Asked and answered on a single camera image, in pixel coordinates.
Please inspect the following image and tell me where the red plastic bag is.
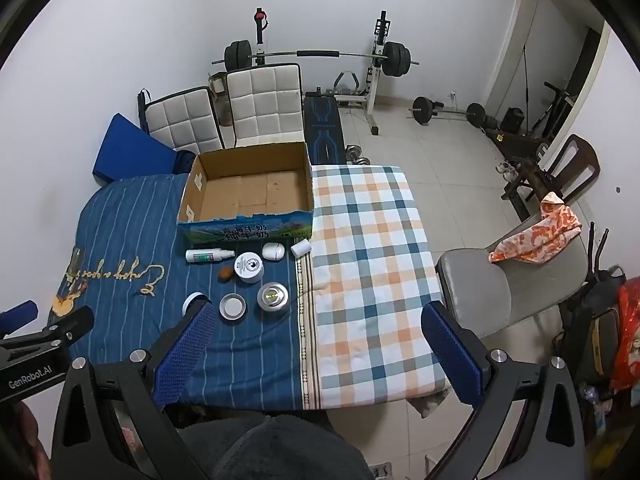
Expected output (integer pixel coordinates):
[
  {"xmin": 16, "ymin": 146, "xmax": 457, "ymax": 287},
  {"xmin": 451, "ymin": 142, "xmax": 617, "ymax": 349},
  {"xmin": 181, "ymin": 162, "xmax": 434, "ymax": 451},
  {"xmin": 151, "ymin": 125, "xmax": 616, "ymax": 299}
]
[{"xmin": 610, "ymin": 276, "xmax": 640, "ymax": 392}]

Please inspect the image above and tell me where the white round labelled jar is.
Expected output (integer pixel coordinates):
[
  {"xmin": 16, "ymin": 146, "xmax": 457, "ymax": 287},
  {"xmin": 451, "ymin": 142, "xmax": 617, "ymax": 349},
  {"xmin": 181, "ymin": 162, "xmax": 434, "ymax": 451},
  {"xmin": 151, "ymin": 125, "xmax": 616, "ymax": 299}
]
[{"xmin": 233, "ymin": 251, "xmax": 266, "ymax": 284}]

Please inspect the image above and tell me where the person's dark clothing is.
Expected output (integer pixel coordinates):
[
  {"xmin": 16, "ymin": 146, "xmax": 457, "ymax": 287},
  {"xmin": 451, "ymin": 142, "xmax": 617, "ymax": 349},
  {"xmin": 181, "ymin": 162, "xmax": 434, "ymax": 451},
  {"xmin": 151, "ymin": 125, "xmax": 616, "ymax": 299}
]
[{"xmin": 177, "ymin": 412, "xmax": 376, "ymax": 480}]

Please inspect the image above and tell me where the white door frame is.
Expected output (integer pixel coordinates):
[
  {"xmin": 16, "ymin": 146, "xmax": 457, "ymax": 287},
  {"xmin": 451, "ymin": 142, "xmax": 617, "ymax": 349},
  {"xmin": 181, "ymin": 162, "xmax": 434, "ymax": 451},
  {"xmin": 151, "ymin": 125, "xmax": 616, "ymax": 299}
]
[{"xmin": 482, "ymin": 0, "xmax": 608, "ymax": 136}]

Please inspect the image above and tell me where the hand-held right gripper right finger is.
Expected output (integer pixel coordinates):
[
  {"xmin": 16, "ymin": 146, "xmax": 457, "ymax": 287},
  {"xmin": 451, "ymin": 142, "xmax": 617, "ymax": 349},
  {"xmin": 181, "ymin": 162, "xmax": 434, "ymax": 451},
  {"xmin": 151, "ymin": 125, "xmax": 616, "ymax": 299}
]
[{"xmin": 421, "ymin": 301, "xmax": 586, "ymax": 480}]

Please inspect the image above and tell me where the white barbell rack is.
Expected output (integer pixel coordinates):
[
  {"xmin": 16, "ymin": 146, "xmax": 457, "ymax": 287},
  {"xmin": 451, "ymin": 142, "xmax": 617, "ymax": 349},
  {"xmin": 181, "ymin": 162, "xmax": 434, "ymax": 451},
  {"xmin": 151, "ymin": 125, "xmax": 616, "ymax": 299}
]
[{"xmin": 250, "ymin": 7, "xmax": 396, "ymax": 136}]

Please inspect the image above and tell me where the blue striped blanket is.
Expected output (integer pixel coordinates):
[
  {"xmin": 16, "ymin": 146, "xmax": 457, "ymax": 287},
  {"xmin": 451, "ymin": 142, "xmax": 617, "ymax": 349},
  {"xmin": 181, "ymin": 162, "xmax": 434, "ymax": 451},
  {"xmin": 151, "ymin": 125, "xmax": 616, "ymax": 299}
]
[{"xmin": 50, "ymin": 172, "xmax": 313, "ymax": 413}]

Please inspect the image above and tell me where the grey folding chair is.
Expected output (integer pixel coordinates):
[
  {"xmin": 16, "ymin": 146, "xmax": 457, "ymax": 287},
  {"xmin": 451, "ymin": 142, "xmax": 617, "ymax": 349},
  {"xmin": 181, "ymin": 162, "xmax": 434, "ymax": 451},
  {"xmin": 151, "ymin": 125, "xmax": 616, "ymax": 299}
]
[{"xmin": 436, "ymin": 205, "xmax": 590, "ymax": 356}]

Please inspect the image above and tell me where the orange patterned cloth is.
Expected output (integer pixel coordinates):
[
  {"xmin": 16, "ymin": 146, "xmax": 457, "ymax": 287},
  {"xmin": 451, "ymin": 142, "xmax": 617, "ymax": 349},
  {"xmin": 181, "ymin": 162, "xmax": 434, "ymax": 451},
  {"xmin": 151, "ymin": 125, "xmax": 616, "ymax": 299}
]
[{"xmin": 488, "ymin": 191, "xmax": 583, "ymax": 264}]

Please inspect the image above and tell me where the barbell with black plates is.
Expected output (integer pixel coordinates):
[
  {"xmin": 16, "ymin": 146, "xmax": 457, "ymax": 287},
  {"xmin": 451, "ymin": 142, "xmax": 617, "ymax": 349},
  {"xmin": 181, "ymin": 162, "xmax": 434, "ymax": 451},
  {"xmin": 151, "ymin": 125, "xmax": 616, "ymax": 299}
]
[{"xmin": 211, "ymin": 40, "xmax": 421, "ymax": 78}]

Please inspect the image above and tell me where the black speaker box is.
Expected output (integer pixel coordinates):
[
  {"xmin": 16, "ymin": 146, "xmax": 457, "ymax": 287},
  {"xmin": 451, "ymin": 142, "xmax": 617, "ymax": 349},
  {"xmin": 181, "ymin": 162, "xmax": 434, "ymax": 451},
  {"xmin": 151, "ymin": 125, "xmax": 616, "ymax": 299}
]
[{"xmin": 501, "ymin": 107, "xmax": 525, "ymax": 135}]

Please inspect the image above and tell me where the black backpack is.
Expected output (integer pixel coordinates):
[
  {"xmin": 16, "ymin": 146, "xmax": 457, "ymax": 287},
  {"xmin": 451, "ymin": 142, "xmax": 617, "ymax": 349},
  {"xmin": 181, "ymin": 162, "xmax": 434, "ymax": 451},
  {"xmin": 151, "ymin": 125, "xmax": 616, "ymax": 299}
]
[{"xmin": 552, "ymin": 265, "xmax": 627, "ymax": 386}]

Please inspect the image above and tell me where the silver round tin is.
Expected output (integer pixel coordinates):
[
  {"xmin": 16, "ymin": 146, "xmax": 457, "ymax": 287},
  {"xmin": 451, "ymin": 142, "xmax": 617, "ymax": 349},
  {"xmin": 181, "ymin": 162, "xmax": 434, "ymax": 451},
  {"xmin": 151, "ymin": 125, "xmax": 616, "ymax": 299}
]
[{"xmin": 257, "ymin": 282, "xmax": 289, "ymax": 313}]

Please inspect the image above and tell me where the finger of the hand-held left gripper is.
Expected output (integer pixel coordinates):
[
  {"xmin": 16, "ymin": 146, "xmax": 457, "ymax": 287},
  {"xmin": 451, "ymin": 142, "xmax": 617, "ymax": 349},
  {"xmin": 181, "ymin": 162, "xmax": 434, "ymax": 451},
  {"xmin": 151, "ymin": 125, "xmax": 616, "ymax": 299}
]
[
  {"xmin": 0, "ymin": 306, "xmax": 96, "ymax": 357},
  {"xmin": 0, "ymin": 300, "xmax": 39, "ymax": 332}
]

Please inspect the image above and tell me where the cardboard box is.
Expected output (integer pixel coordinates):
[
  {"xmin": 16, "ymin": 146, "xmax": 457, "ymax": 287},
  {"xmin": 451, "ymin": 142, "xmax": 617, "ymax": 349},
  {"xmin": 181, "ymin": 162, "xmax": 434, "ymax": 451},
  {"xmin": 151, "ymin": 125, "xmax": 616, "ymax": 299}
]
[{"xmin": 177, "ymin": 141, "xmax": 315, "ymax": 248}]

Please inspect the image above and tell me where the black weight bench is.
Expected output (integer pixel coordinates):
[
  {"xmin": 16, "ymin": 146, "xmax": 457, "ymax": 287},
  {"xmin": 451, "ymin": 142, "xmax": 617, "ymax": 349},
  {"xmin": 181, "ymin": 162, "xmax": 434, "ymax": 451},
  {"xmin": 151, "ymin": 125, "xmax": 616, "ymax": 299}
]
[{"xmin": 302, "ymin": 91, "xmax": 347, "ymax": 166}]

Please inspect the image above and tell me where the gold tin can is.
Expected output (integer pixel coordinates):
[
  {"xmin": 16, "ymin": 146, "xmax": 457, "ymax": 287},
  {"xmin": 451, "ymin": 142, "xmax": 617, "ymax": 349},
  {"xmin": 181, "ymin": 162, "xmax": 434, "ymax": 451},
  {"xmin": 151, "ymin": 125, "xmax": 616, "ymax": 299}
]
[{"xmin": 219, "ymin": 292, "xmax": 248, "ymax": 321}]

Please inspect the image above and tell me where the dark wooden chair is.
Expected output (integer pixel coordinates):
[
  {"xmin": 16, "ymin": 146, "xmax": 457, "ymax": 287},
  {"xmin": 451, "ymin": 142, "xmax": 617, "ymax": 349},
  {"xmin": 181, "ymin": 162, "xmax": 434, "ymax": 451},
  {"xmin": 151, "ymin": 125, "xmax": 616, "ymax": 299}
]
[{"xmin": 501, "ymin": 134, "xmax": 601, "ymax": 221}]

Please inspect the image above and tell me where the plaid blanket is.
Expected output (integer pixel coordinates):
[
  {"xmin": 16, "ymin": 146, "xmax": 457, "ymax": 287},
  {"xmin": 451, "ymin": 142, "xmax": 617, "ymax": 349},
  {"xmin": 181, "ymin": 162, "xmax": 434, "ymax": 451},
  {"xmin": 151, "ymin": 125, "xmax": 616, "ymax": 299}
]
[{"xmin": 295, "ymin": 164, "xmax": 448, "ymax": 411}]

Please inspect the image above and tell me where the small floor barbell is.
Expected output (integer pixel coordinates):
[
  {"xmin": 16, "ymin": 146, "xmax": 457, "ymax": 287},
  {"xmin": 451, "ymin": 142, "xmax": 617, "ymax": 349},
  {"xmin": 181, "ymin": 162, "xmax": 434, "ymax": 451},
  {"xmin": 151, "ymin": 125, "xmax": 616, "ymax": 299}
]
[{"xmin": 409, "ymin": 95, "xmax": 487, "ymax": 127}]

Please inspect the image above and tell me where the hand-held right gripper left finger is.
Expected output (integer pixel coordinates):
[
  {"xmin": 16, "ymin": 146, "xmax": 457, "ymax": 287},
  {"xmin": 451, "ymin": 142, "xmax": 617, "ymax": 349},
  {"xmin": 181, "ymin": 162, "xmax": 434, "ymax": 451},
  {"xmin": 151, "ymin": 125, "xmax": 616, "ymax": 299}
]
[{"xmin": 50, "ymin": 299, "xmax": 218, "ymax": 480}]

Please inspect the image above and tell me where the black scooter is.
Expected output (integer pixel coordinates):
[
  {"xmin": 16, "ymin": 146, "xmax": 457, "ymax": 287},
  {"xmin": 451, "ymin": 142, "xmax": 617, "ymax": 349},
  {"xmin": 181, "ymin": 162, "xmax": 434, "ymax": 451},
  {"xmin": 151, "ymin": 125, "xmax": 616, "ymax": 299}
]
[{"xmin": 525, "ymin": 82, "xmax": 576, "ymax": 142}]

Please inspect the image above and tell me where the blue foam mat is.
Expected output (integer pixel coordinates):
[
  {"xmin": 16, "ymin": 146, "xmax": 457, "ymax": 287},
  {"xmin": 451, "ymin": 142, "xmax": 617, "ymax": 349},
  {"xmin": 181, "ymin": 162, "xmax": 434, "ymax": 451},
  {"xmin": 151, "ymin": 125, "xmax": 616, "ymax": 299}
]
[{"xmin": 91, "ymin": 112, "xmax": 178, "ymax": 183}]

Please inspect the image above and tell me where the white spray bottle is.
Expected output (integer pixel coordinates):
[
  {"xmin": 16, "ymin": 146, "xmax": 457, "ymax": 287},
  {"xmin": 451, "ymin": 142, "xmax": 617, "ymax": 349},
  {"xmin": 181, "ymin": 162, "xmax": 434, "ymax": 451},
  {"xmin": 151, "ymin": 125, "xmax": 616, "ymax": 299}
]
[{"xmin": 185, "ymin": 248, "xmax": 235, "ymax": 264}]

